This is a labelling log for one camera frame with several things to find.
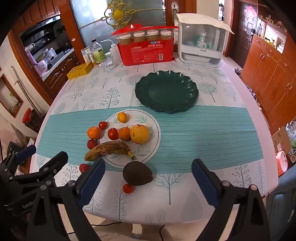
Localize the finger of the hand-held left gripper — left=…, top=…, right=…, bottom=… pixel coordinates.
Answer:
left=5, top=145, right=37, bottom=173
left=10, top=151, right=69, bottom=188

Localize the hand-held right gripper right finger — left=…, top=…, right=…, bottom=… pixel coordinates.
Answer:
left=191, top=159, right=271, bottom=241

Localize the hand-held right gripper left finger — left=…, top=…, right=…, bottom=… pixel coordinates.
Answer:
left=26, top=159, right=106, bottom=241

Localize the brown spotted banana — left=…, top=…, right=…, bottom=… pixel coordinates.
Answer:
left=84, top=141, right=136, bottom=161

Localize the orange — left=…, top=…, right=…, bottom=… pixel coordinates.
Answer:
left=87, top=126, right=102, bottom=140
left=118, top=127, right=131, bottom=141

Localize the dark avocado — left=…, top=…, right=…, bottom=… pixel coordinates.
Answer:
left=122, top=161, right=154, bottom=186

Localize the large yellow fruit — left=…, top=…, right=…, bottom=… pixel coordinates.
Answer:
left=129, top=124, right=150, bottom=144

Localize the dark green scalloped plate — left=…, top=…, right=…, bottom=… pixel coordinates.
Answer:
left=135, top=71, right=199, bottom=114

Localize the red container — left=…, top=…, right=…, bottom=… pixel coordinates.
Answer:
left=23, top=108, right=33, bottom=123

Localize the metal rod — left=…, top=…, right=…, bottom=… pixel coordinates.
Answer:
left=11, top=66, right=44, bottom=116

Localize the white round floral placemat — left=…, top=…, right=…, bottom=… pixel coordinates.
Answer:
left=99, top=109, right=161, bottom=169

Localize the pink container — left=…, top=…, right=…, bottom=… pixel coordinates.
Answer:
left=276, top=151, right=292, bottom=176

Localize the blue-grey chair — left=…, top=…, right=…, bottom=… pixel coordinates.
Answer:
left=261, top=162, right=296, bottom=241

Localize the wooden kitchen cabinet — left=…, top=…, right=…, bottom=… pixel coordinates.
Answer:
left=9, top=0, right=86, bottom=105

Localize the cardboard box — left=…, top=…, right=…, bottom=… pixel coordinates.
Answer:
left=272, top=126, right=292, bottom=153

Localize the yellow box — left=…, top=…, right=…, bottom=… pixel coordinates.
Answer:
left=67, top=61, right=93, bottom=80

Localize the small white box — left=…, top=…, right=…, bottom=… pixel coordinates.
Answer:
left=81, top=46, right=92, bottom=63

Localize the clear drinking glass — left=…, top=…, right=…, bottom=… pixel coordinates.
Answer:
left=100, top=52, right=116, bottom=72

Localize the clear bottle green label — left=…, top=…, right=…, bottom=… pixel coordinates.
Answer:
left=92, top=39, right=105, bottom=64

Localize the white squeeze bottle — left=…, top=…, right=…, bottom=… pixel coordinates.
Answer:
left=99, top=39, right=121, bottom=64

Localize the white countertop appliance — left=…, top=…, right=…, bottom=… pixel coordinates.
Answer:
left=174, top=13, right=235, bottom=67

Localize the red plastic package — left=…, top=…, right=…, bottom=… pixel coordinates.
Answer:
left=117, top=41, right=176, bottom=66

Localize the red jar holder lid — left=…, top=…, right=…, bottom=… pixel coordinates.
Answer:
left=110, top=24, right=179, bottom=39

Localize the brown door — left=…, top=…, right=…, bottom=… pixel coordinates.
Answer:
left=232, top=0, right=258, bottom=67

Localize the gold metal ornament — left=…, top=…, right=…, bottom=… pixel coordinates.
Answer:
left=102, top=0, right=139, bottom=24

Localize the wooden wall niche frame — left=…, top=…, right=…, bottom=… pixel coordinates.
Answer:
left=0, top=74, right=23, bottom=116

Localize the black cable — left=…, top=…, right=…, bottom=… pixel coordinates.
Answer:
left=90, top=222, right=167, bottom=241

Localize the wooden wall cabinet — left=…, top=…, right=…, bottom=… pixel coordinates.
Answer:
left=240, top=35, right=296, bottom=137

